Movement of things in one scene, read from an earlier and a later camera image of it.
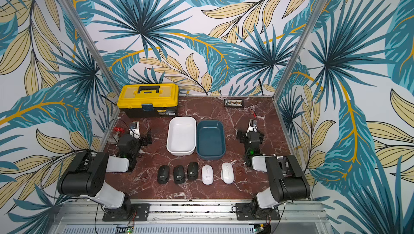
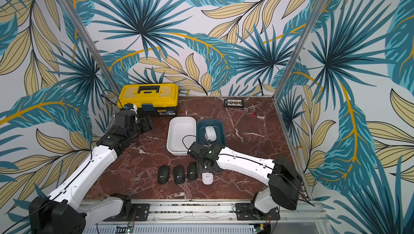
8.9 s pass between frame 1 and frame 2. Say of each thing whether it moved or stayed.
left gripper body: moved
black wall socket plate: stayed
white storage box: stayed
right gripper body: moved
